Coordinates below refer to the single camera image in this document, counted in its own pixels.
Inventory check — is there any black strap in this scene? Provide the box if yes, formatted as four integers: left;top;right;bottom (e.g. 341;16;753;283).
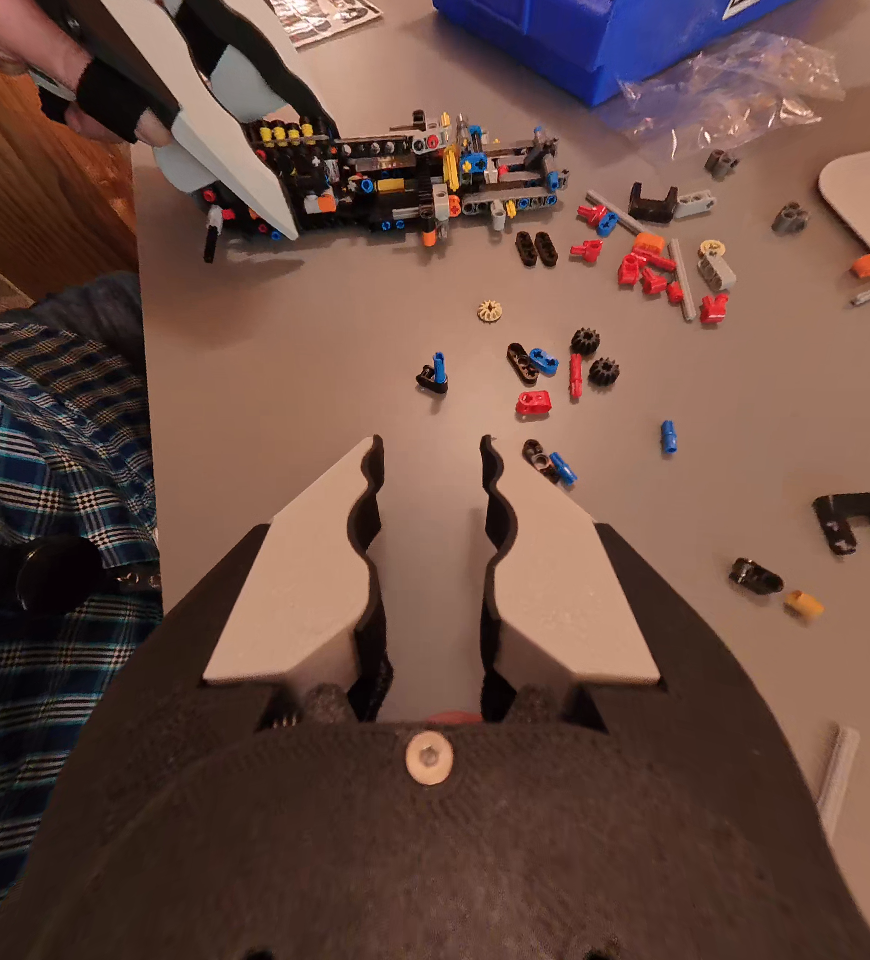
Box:
0;534;163;615

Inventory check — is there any long grey lego axle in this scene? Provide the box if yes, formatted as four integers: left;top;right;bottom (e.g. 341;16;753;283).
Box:
667;237;698;324
585;189;649;237

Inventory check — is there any wooden cabinet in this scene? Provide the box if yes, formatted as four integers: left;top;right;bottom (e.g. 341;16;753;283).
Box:
0;71;139;301

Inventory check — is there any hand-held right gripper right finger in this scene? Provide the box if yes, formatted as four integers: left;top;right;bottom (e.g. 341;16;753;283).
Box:
478;433;663;725

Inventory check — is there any printed instruction sheet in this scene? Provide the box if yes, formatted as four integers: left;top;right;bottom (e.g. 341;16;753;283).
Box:
262;0;383;50

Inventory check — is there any dark grey cloth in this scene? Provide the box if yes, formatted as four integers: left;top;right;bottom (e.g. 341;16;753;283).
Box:
18;271;145;369

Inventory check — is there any small black lego bracket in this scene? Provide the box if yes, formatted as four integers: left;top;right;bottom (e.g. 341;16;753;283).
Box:
627;182;679;225

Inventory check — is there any lego vehicle chassis assembly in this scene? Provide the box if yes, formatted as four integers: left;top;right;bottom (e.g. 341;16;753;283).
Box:
201;108;572;264

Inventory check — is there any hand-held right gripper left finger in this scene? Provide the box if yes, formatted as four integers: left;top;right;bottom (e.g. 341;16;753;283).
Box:
201;433;397;725

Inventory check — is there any large black lego bracket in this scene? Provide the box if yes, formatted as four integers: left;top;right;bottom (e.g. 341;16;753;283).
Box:
812;491;870;558

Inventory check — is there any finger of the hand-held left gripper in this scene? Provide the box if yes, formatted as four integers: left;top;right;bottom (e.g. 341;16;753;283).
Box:
165;0;342;144
99;0;302;243

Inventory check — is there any empty clear plastic bag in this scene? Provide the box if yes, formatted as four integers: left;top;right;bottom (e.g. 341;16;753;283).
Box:
600;30;848;162

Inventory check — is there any person's left hand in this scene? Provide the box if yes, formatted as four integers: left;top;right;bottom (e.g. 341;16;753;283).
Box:
0;0;175;148

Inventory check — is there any blue plastic bin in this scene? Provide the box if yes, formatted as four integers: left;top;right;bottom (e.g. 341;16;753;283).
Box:
432;0;807;108

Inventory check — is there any pale lego tube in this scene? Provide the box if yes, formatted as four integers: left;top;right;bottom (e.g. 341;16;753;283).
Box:
816;725;862;841

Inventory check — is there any blue plaid shirt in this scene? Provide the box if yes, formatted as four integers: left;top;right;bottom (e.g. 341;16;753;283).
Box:
0;321;164;957

